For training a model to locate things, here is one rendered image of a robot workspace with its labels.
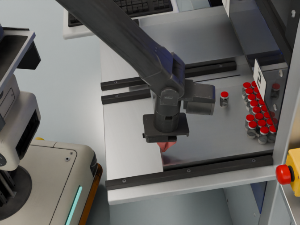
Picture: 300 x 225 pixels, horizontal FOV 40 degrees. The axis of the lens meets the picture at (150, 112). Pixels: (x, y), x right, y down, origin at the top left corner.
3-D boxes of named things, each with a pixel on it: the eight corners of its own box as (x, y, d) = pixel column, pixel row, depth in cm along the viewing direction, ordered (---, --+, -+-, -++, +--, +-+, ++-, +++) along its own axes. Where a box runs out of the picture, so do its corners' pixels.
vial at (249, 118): (252, 125, 108) (253, 113, 104) (254, 131, 106) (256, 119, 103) (243, 126, 108) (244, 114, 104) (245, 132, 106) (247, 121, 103)
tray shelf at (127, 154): (234, 7, 146) (235, 3, 144) (308, 174, 99) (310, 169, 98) (99, 28, 146) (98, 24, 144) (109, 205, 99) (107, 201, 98)
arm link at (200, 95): (163, 54, 85) (161, 89, 81) (219, 58, 85) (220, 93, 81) (160, 88, 95) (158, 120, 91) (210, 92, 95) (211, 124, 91)
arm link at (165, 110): (156, 77, 90) (155, 96, 86) (188, 80, 90) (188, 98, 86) (155, 100, 95) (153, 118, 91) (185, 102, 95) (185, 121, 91)
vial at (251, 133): (254, 131, 106) (256, 119, 103) (256, 138, 105) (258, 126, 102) (245, 133, 106) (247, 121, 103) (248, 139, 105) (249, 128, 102)
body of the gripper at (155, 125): (189, 138, 96) (192, 116, 91) (144, 140, 95) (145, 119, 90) (184, 117, 100) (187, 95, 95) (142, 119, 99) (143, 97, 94)
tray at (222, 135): (269, 79, 118) (271, 70, 116) (302, 152, 101) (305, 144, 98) (151, 98, 118) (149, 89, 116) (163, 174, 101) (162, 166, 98)
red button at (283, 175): (290, 170, 87) (293, 159, 84) (297, 186, 84) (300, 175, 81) (272, 172, 87) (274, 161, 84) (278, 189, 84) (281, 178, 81)
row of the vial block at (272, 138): (256, 91, 115) (258, 80, 112) (277, 142, 103) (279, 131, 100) (248, 93, 115) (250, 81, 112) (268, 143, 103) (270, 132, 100)
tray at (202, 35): (239, 11, 141) (239, 2, 138) (261, 61, 124) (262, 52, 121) (139, 27, 141) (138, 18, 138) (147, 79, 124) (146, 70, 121)
